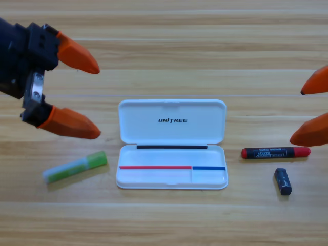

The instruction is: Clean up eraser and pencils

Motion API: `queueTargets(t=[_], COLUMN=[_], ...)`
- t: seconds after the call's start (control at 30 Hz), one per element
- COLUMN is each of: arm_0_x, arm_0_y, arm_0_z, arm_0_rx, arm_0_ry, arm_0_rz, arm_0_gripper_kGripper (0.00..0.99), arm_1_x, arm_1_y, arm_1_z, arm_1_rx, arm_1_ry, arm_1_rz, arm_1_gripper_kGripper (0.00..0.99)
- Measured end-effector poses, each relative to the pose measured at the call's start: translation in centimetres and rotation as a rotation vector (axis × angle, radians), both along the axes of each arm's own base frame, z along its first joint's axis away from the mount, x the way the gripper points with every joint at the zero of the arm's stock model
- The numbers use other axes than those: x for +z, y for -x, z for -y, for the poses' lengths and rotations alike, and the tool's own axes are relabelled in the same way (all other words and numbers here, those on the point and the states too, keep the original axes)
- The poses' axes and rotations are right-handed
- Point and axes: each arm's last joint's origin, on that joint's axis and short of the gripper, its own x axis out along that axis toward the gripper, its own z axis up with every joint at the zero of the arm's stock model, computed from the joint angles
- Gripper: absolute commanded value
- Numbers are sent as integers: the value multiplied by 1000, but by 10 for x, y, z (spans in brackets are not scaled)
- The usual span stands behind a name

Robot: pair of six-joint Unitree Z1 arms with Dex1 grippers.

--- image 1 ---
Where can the white Unitree pencil case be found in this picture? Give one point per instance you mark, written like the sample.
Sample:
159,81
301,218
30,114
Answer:
171,159

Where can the black eraser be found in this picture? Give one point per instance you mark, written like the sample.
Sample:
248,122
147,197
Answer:
283,182

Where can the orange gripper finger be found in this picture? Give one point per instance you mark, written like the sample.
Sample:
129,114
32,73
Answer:
312,133
317,83

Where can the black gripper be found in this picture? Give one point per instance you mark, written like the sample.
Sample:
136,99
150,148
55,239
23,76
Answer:
38,48

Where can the red and black marker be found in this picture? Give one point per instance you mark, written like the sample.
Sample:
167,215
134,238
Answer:
274,152

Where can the green translucent pen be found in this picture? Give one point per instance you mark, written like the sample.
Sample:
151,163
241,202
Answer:
77,166

